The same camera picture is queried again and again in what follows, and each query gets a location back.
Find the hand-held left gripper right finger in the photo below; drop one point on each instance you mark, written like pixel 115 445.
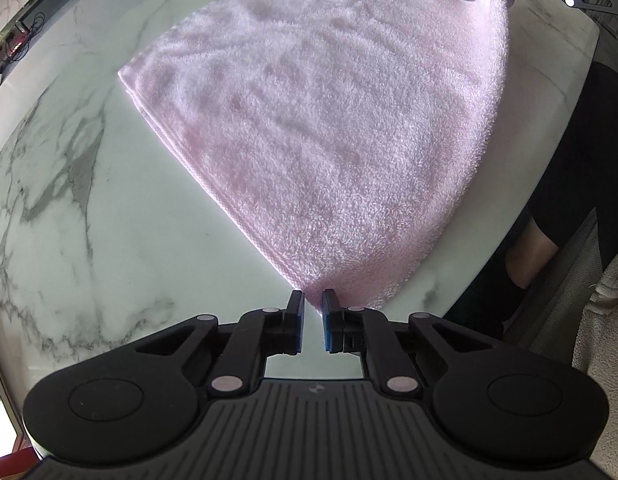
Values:
pixel 330 322

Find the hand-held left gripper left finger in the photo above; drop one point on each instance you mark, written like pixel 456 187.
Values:
pixel 299 322

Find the pink towel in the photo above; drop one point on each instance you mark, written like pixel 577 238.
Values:
pixel 314 110

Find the person's black clothing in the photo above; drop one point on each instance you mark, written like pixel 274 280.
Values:
pixel 589 150

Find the person's bare leg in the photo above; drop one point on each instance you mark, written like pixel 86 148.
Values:
pixel 531 255

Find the grey fabric seat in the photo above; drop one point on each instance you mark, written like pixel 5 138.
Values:
pixel 559 305

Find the beige fluffy cloth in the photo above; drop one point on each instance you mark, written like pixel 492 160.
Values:
pixel 606 335

